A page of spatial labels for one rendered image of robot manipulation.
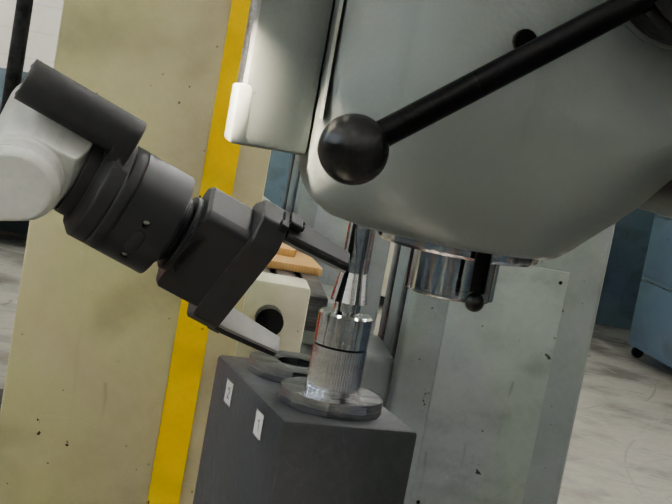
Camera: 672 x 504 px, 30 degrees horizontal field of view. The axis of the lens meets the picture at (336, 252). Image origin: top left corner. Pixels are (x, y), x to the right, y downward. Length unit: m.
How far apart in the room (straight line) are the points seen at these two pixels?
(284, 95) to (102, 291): 1.79
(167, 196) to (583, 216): 0.44
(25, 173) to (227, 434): 0.35
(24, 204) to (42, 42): 8.72
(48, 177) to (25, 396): 1.53
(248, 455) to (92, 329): 1.34
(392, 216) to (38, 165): 0.40
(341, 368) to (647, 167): 0.51
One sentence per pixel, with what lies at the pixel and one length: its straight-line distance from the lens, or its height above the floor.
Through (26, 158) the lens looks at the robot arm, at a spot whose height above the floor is 1.29.
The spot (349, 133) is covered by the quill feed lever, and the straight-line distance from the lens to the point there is 0.51.
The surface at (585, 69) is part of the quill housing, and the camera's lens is 0.58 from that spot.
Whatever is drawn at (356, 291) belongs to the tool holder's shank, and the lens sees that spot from 1.06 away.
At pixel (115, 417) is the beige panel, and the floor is 0.71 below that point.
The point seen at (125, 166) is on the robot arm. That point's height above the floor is 1.29.
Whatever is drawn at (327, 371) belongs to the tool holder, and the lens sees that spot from 1.06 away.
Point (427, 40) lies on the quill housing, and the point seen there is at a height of 1.40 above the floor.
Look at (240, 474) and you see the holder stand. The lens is 1.12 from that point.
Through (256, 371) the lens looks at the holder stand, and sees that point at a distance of 1.16.
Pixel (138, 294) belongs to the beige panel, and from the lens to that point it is 2.40.
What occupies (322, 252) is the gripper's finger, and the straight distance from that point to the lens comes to 1.00.
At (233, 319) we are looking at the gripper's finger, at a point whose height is 1.18.
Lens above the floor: 1.37
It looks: 7 degrees down
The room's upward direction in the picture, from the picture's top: 10 degrees clockwise
